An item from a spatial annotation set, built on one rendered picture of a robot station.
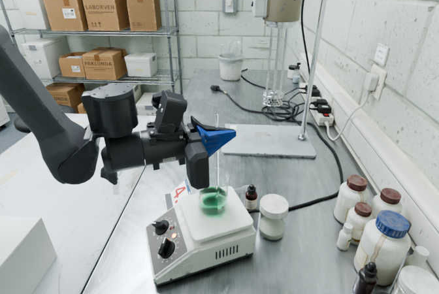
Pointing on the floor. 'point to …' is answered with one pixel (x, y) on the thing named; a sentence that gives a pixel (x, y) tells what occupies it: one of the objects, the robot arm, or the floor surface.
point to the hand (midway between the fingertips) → (216, 136)
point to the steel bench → (280, 163)
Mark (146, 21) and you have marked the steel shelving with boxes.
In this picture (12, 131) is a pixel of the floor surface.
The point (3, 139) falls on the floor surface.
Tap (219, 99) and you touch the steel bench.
